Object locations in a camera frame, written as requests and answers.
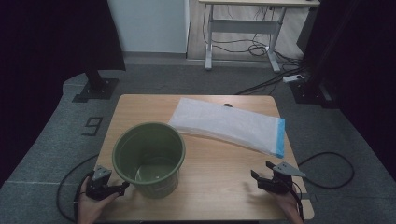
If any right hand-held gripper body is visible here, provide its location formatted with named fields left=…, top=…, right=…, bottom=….
left=258, top=161, right=306, bottom=195

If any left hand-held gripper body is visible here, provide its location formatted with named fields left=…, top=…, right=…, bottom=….
left=85, top=165, right=120, bottom=201

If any green plastic trash can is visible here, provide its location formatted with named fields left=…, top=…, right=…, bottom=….
left=111, top=121, right=187, bottom=200

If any white garbage bag blue band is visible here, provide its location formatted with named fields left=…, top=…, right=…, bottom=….
left=167, top=97, right=286, bottom=159

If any person's left hand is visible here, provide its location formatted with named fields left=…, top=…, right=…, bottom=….
left=77, top=192, right=120, bottom=224

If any person's right hand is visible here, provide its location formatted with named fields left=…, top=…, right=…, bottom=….
left=270, top=188, right=304, bottom=224

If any white power strip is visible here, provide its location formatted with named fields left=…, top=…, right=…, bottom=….
left=282, top=74, right=304, bottom=84

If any black stand base left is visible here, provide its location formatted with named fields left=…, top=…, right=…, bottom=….
left=72, top=68, right=120, bottom=104

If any dark curtain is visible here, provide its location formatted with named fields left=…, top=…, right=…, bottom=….
left=0, top=0, right=126, bottom=188
left=303, top=0, right=396, bottom=181

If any white partition panel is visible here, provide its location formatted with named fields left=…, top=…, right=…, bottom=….
left=106, top=0, right=191, bottom=54

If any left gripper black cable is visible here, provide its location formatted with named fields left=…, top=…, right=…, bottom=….
left=56, top=153, right=99, bottom=223

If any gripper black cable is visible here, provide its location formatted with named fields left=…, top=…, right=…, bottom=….
left=290, top=151, right=355, bottom=222
left=56, top=153, right=99, bottom=223

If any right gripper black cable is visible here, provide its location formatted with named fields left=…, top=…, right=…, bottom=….
left=290, top=151, right=355, bottom=222

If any black stand with base plate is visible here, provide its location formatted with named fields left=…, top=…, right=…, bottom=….
left=289, top=31, right=340, bottom=110

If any bundle of black floor cables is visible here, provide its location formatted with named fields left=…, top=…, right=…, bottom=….
left=202, top=4, right=310, bottom=96

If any white desk frame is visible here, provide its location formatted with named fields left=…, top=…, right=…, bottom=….
left=198, top=0, right=321, bottom=73

